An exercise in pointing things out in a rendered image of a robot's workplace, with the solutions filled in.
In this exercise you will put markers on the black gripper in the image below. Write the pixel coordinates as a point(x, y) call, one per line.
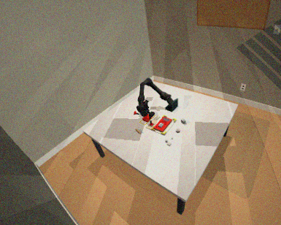
point(151, 114)

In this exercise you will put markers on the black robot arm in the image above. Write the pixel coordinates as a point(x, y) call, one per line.
point(144, 103)

